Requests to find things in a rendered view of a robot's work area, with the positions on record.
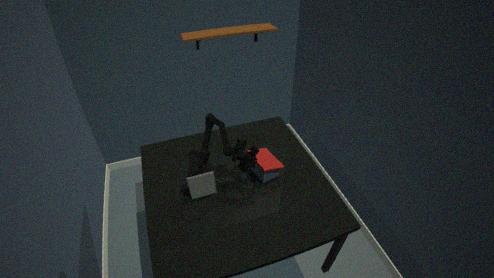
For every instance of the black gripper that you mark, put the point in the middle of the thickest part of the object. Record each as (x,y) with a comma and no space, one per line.
(253,152)

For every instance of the red box lid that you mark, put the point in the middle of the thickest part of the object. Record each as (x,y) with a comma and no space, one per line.
(267,161)

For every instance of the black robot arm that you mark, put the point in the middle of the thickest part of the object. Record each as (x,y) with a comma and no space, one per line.
(210,120)

